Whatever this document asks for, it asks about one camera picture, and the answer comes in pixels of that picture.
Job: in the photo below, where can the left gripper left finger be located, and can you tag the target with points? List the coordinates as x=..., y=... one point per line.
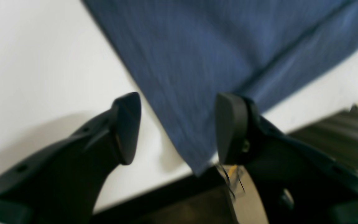
x=60, y=183

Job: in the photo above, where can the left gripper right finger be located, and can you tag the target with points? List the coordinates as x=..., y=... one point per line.
x=297, y=184

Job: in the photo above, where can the dark blue t-shirt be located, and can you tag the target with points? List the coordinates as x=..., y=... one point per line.
x=181, y=53

